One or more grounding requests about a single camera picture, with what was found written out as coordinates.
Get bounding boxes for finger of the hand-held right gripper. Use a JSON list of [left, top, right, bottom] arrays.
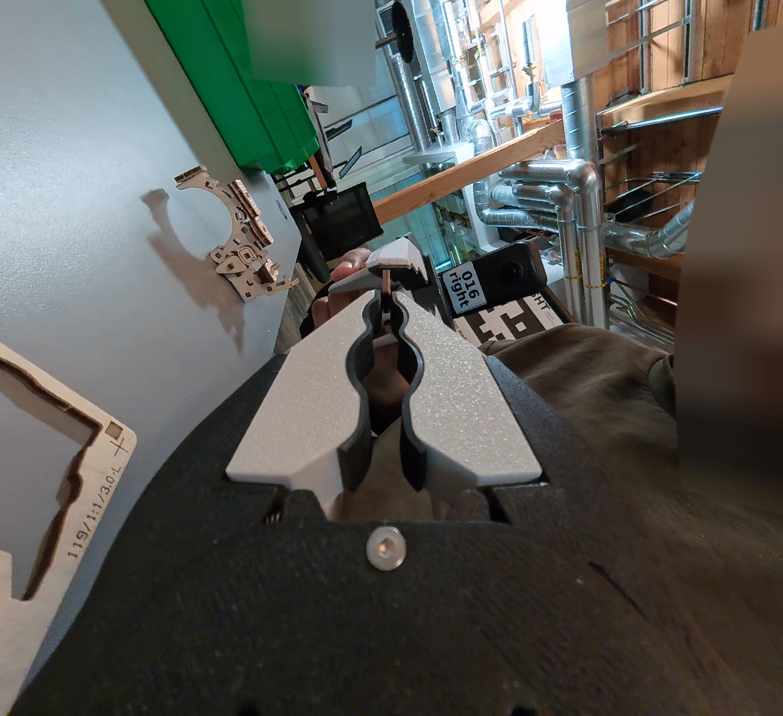
[[366, 237, 430, 292], [333, 268, 384, 297]]

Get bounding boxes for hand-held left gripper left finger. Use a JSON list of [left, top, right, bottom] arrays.
[[224, 289, 380, 521]]

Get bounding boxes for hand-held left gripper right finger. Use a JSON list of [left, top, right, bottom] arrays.
[[393, 291, 543, 492]]

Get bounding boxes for person's right hand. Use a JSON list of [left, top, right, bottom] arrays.
[[309, 248, 373, 336]]

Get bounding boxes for framed marker sign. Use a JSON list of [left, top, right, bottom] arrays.
[[453, 291, 576, 351]]

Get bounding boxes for small black screen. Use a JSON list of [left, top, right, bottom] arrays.
[[290, 181, 385, 284]]

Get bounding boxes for silver ventilation ducts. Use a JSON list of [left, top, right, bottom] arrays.
[[391, 0, 695, 328]]

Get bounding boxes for wooden beam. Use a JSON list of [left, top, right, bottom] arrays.
[[370, 117, 566, 228]]

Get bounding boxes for person's beige trousers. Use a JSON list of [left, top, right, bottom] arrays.
[[335, 425, 436, 522]]

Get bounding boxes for person's dark shirt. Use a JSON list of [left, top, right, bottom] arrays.
[[477, 323, 783, 716]]

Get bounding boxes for wooden model assembly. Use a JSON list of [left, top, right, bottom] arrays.
[[174, 166, 301, 303]]

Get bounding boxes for green plastic bin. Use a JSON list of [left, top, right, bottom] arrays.
[[177, 0, 320, 177], [107, 0, 308, 177]]

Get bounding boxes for laser-cut wooden sheet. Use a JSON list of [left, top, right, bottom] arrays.
[[0, 342, 137, 698]]

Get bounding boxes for black round fixture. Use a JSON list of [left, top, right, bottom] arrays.
[[376, 0, 418, 60]]

